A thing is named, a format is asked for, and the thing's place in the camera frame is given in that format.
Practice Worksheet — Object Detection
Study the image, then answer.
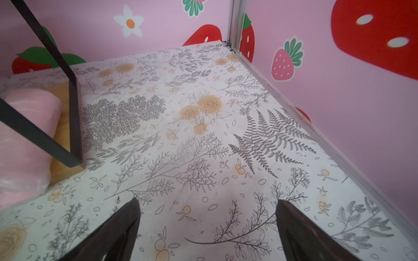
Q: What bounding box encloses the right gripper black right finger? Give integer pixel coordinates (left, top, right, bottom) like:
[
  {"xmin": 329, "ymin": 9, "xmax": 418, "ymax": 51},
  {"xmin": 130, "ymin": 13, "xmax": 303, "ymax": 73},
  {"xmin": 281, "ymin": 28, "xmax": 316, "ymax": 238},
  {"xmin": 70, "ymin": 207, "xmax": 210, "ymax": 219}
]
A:
[{"xmin": 275, "ymin": 200, "xmax": 359, "ymax": 261}]

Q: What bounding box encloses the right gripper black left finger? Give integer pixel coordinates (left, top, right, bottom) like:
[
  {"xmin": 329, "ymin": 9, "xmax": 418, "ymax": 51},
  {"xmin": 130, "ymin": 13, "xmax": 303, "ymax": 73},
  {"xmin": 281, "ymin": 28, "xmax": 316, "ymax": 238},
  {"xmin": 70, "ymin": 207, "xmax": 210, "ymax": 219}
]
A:
[{"xmin": 60, "ymin": 198, "xmax": 141, "ymax": 261}]

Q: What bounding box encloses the pink trash bag roll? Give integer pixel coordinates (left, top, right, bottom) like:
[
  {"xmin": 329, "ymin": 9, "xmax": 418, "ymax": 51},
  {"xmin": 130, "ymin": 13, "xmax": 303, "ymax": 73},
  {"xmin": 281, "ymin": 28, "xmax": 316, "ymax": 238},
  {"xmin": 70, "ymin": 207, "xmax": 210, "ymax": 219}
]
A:
[{"xmin": 1, "ymin": 89, "xmax": 62, "ymax": 210}]

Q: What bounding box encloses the wooden shelf black metal frame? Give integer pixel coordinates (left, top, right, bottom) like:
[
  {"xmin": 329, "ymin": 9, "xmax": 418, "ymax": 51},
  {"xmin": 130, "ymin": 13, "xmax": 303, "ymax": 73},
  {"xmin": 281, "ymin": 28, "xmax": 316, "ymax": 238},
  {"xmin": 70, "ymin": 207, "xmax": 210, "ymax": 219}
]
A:
[{"xmin": 1, "ymin": 1, "xmax": 85, "ymax": 191}]

